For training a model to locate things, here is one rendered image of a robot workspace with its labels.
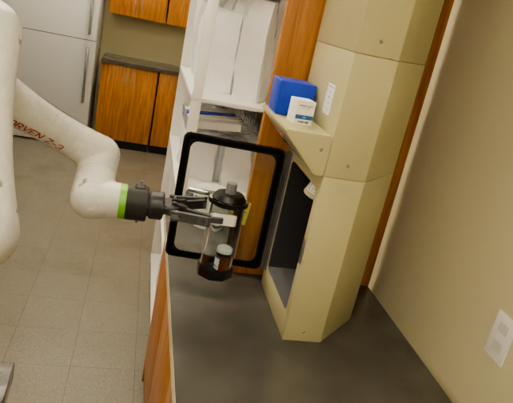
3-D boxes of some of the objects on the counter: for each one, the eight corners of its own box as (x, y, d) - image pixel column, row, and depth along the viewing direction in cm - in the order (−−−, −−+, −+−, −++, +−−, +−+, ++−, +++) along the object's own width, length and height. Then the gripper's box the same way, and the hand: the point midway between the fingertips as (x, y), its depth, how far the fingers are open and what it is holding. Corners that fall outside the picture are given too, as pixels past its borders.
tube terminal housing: (332, 289, 185) (396, 57, 161) (367, 346, 155) (452, 73, 131) (260, 281, 179) (316, 40, 155) (282, 340, 149) (355, 52, 125)
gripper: (150, 205, 133) (242, 217, 138) (150, 177, 153) (230, 188, 158) (146, 233, 135) (236, 243, 140) (147, 203, 155) (226, 213, 160)
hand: (224, 213), depth 149 cm, fingers closed on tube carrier, 9 cm apart
